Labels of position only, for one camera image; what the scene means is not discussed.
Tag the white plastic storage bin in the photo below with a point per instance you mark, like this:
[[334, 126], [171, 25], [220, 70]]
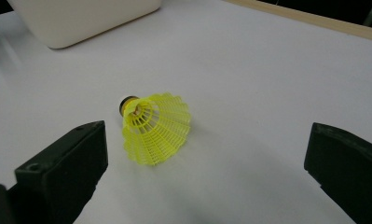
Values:
[[81, 18]]

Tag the white table mat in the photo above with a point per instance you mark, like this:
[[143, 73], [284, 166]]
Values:
[[252, 93]]

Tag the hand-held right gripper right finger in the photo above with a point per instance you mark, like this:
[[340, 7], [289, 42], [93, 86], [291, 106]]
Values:
[[348, 168]]

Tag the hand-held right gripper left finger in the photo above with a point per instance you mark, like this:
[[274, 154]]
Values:
[[65, 168]]

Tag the yellow plastic shuttlecock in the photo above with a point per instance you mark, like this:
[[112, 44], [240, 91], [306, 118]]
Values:
[[171, 124]]

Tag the light wooden table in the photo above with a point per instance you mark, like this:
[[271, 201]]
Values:
[[314, 19]]

